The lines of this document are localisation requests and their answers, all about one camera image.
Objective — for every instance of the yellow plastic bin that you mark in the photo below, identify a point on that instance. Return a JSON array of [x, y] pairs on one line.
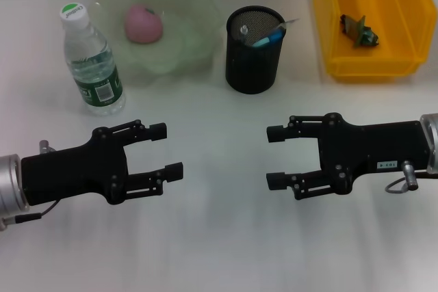
[[373, 63]]

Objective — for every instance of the pink toy peach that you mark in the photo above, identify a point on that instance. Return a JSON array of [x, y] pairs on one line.
[[142, 25]]

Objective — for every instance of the blue scissors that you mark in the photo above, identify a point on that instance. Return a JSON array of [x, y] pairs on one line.
[[268, 39]]

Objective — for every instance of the clear water bottle green label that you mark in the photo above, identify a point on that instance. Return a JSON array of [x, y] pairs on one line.
[[94, 76]]

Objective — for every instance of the green plastic wrapper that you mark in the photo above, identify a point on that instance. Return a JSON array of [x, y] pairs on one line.
[[359, 32]]

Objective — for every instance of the green glass fruit plate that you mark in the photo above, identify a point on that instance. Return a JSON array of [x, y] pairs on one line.
[[191, 32]]

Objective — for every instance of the clear plastic ruler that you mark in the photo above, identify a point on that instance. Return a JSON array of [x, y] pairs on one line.
[[289, 22]]

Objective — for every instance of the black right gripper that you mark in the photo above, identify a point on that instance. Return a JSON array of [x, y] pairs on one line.
[[373, 155]]

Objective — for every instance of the black mesh pen holder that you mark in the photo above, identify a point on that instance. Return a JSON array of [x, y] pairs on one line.
[[253, 66]]

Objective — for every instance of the grey ballpoint pen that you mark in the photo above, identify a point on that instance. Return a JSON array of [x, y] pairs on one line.
[[243, 32]]

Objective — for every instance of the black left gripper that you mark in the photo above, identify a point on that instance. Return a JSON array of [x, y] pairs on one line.
[[75, 175]]

